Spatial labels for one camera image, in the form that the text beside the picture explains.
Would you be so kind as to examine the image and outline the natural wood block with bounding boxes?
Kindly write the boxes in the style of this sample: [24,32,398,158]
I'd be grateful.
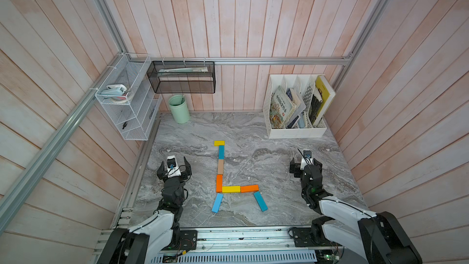
[217,160,224,176]

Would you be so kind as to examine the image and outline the orange block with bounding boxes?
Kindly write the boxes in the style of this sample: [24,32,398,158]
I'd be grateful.
[241,185,260,193]
[216,174,223,193]

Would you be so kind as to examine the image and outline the short yellow block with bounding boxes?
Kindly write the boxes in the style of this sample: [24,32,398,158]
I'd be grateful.
[214,141,225,147]

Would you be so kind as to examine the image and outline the teal block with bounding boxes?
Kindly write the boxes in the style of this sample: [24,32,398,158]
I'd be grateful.
[254,191,268,212]
[219,145,225,160]

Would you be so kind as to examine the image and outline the long yellow block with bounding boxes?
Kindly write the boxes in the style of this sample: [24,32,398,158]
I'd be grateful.
[222,186,241,194]

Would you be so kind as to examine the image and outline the light blue block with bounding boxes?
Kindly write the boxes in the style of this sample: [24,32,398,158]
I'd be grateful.
[211,193,224,213]

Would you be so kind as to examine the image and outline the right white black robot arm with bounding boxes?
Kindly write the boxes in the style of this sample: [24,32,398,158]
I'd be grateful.
[289,157,423,264]

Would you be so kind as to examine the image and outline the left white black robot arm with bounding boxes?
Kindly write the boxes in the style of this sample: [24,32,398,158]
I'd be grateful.
[97,156,192,264]

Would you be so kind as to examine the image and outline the grey blue books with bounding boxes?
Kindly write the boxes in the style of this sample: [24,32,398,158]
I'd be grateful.
[286,88,306,128]

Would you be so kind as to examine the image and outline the white file organizer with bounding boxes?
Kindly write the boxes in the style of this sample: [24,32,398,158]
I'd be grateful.
[263,75,327,139]

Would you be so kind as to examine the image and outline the illustrated children's book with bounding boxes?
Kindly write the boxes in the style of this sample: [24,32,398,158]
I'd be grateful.
[269,86,297,129]

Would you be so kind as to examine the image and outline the mint green cup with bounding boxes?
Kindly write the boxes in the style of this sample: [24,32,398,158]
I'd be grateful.
[169,95,190,124]

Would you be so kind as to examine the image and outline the yellow book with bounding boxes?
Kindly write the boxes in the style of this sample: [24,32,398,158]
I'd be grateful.
[310,75,336,127]

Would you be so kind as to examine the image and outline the white tape dispenser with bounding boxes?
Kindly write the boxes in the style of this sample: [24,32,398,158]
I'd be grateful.
[99,84,128,103]

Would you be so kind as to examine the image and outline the papers in black basket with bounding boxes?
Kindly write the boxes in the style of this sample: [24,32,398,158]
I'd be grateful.
[157,67,209,77]

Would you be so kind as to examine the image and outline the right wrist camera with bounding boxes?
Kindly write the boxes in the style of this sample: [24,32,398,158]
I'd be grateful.
[300,150,313,171]

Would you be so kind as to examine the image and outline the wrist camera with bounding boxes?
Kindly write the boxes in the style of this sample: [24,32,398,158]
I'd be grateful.
[167,155,179,169]
[300,150,313,171]

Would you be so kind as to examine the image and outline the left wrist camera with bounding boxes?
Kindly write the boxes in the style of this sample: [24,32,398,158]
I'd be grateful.
[167,155,179,169]

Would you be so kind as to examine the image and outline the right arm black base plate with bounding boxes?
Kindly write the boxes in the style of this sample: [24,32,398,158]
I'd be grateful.
[288,226,341,248]

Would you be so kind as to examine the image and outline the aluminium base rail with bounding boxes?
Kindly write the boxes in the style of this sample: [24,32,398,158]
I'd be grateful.
[91,222,397,255]

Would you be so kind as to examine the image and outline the white wire shelf rack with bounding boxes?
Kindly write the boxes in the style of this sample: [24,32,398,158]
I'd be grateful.
[95,53,162,141]

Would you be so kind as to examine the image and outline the black mesh wall basket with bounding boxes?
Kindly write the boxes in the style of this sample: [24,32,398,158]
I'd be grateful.
[147,61,216,94]

